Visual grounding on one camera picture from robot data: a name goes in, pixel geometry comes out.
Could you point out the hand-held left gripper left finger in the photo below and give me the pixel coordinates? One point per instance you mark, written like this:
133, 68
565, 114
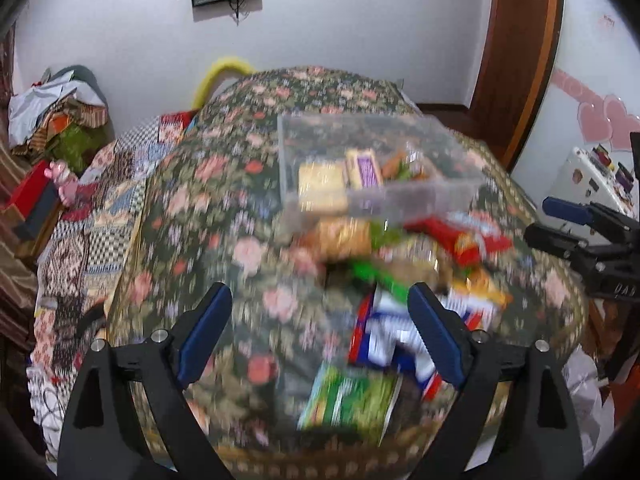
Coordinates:
204, 332

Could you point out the wooden door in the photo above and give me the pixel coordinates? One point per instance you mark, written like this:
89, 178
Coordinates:
520, 60

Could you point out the red box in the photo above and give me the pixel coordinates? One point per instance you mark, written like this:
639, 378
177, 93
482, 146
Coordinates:
30, 200

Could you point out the green and yellow snack packet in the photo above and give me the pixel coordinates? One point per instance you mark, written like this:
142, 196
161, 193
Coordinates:
350, 402

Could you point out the floral tablecloth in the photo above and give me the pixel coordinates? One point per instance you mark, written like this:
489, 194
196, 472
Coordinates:
240, 200

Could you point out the yellow tube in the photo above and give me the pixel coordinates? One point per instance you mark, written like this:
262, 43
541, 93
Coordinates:
220, 67

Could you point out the white appliance with stickers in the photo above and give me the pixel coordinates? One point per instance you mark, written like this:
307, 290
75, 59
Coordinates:
580, 180

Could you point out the purple snack packet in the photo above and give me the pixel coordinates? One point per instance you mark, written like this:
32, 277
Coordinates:
365, 170

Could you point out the white plastic bag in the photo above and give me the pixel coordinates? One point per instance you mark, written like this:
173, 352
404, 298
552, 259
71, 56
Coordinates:
587, 395

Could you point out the bright green snack packet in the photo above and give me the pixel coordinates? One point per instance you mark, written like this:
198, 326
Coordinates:
380, 277

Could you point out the pile of clothes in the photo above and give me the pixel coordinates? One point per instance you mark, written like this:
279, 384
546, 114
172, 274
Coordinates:
60, 120

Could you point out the patchwork quilt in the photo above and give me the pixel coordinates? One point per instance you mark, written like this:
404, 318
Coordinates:
100, 240

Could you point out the orange and green snack packet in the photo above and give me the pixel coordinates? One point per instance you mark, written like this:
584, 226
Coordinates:
402, 165

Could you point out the brown biscuit packet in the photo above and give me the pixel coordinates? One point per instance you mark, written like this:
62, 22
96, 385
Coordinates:
340, 239

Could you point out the pink heart wall decal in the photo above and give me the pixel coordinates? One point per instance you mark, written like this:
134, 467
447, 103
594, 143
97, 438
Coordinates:
597, 120

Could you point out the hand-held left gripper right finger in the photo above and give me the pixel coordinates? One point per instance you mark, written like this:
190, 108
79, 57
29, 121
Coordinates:
436, 340

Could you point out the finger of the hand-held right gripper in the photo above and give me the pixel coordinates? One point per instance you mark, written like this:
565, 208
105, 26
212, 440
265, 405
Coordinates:
555, 242
567, 210

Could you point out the pale yellow snack packet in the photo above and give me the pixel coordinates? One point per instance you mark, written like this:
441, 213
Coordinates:
322, 185

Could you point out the pink toy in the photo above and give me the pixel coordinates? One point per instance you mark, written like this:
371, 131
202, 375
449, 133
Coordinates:
62, 180

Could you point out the blue white red snack packet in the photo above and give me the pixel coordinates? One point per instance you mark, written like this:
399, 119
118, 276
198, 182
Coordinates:
385, 335

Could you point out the clear plastic container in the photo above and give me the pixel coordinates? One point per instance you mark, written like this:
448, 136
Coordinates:
400, 200

